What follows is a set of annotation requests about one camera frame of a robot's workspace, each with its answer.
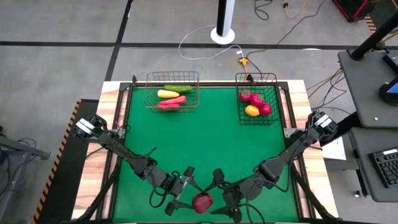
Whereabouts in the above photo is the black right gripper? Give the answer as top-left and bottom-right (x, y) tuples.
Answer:
(202, 167), (264, 224)

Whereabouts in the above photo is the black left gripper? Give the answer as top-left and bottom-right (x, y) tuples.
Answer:
(154, 166), (203, 217)

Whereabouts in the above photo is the dark red toy apple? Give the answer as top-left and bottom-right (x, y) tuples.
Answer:
(191, 192), (215, 215)

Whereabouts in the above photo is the red toy chili pepper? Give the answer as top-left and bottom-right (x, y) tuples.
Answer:
(156, 103), (181, 111)

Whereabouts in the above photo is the toy lemon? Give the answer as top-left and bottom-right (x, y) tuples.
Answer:
(244, 105), (261, 118)

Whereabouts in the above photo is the bright red toy apple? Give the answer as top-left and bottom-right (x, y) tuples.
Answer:
(258, 103), (273, 118)

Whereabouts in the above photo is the pale yellow toy squash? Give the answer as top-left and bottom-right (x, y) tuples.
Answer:
(157, 89), (180, 99)

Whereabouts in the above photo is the red toy fruit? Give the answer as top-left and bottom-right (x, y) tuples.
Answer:
(249, 93), (266, 108)

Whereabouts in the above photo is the green toy cucumber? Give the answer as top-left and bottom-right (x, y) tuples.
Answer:
(163, 84), (194, 94)

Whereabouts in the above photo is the green table mat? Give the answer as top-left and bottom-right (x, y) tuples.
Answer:
(112, 86), (300, 223)

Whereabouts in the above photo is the white paper sheet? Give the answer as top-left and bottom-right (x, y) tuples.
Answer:
(321, 136), (348, 162)

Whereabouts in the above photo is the black mat with hazard stripes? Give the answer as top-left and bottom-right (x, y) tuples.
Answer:
(30, 98), (100, 224)

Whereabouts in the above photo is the grey desk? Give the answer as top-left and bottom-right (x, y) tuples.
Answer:
(337, 49), (398, 129)
(347, 126), (398, 203)

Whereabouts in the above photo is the grey metal stand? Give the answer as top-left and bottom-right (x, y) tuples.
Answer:
(0, 125), (52, 203)

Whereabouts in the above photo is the black keyboard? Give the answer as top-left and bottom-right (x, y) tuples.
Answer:
(368, 148), (398, 189)

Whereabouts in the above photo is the white pole with round base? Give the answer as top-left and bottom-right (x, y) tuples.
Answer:
(210, 0), (236, 45)

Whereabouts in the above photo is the black round base blue device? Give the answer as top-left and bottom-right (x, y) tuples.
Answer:
(378, 77), (398, 107)

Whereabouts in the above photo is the black pole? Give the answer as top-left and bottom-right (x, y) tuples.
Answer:
(349, 11), (398, 62)

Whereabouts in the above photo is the red and black crate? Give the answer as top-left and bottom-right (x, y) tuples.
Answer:
(331, 0), (380, 23)

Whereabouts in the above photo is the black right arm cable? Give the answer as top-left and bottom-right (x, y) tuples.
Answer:
(244, 182), (292, 224)

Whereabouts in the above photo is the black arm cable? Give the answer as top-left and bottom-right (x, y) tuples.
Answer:
(148, 146), (177, 209)
(244, 182), (292, 224)

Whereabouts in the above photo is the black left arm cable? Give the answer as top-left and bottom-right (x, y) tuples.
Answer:
(148, 146), (177, 209)

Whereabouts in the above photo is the black wire basket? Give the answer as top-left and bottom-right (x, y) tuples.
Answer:
(234, 72), (282, 126)

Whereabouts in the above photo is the grey metal corner bracket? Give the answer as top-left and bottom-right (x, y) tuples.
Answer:
(283, 127), (300, 138)

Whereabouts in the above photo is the bronze wire basket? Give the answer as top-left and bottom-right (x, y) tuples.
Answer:
(143, 71), (200, 113)

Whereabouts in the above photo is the black aluminium rig frame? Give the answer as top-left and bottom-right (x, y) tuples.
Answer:
(74, 74), (346, 224)

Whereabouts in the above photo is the white floor cable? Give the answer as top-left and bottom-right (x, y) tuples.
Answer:
(178, 25), (244, 61)

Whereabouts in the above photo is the black floor cable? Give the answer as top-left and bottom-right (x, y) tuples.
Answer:
(254, 0), (274, 21)
(244, 0), (326, 74)

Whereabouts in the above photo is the yellow-orange extension cord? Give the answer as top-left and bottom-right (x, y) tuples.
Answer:
(282, 0), (309, 19)

